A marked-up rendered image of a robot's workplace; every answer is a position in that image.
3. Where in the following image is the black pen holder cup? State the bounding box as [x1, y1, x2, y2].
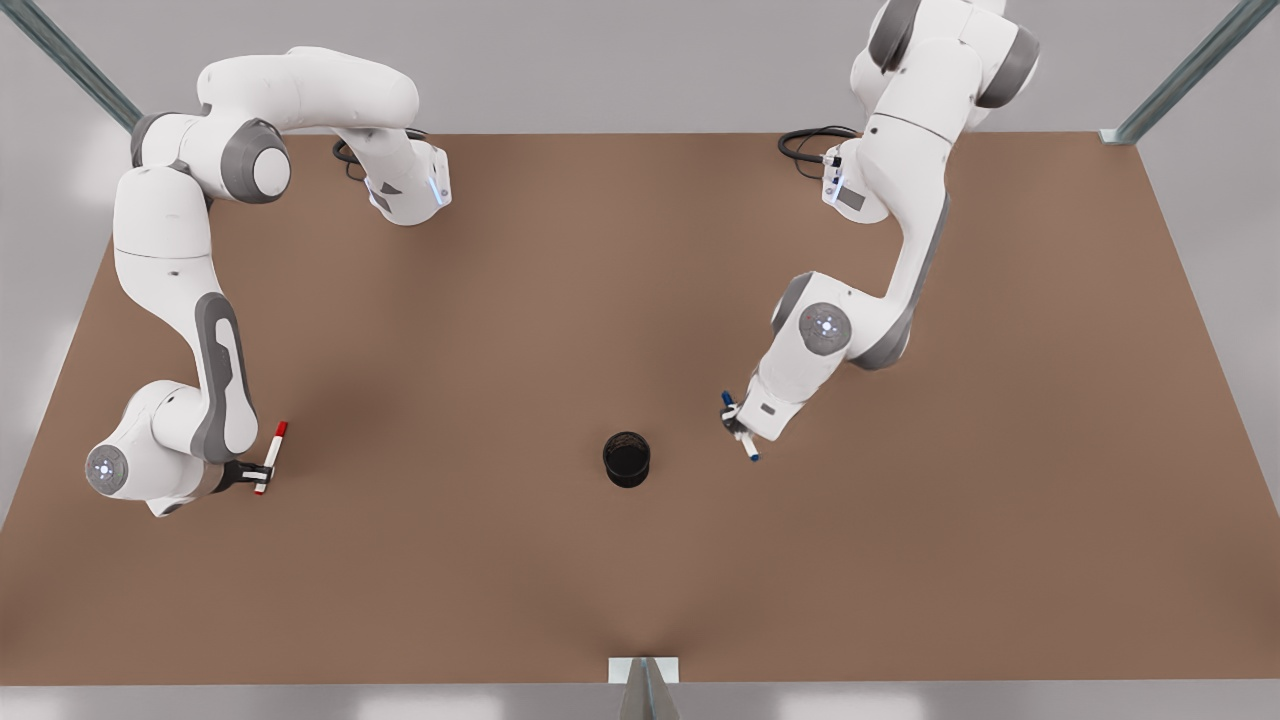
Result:
[603, 432, 653, 489]

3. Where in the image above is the red and white marker pen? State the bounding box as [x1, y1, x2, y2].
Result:
[253, 421, 289, 496]

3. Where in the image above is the silver frame post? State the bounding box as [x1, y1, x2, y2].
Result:
[1099, 0, 1280, 147]
[609, 657, 681, 720]
[0, 0, 144, 134]

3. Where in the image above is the blue and white marker pen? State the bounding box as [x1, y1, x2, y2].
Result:
[721, 391, 761, 463]

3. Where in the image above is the black cable loop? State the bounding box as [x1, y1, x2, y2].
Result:
[778, 126, 861, 181]
[332, 129, 429, 182]

